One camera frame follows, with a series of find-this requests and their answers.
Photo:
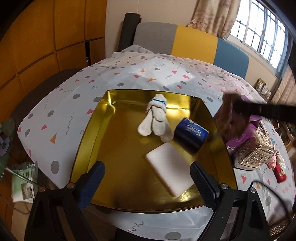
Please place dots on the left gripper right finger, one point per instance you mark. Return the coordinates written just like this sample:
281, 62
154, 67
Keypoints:
206, 184

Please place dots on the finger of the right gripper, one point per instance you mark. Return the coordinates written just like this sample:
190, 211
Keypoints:
284, 113

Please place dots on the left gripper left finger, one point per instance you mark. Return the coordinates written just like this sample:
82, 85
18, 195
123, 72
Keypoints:
89, 183

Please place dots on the white sponge block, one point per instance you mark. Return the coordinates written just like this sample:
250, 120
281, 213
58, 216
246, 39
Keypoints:
171, 168

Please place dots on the blue tissue packet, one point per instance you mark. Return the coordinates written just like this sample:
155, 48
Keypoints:
191, 135

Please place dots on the red knitted doll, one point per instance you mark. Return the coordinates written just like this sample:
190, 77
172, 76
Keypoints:
279, 174

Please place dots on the pink towel blue band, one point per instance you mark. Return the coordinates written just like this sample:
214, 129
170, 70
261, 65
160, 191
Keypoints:
272, 162

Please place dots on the mauve satin scrunchie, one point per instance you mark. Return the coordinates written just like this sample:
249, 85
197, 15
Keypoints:
231, 121

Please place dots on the right beige curtain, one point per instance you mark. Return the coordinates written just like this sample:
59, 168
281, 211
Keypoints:
286, 92

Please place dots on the beige curtain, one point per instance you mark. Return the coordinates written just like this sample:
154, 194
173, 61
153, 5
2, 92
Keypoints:
286, 92
215, 17

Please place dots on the gold metal tray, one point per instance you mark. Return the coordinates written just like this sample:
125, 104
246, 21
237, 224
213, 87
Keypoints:
150, 150

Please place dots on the jars on side table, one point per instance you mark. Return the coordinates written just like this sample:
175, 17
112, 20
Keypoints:
262, 88

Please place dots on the ornate gold tissue box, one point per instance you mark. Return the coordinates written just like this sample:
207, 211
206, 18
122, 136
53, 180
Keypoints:
256, 151

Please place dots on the purple cardboard tissue box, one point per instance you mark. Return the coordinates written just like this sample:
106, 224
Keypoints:
235, 143

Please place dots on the patterned plastic tablecloth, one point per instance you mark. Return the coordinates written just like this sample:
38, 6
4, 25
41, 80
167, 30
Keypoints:
52, 131

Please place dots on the rattan chair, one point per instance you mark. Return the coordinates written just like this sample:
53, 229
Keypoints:
283, 230

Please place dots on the barred window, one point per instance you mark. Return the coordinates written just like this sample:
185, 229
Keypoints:
261, 33

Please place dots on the left beige curtain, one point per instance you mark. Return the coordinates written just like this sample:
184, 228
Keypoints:
215, 17

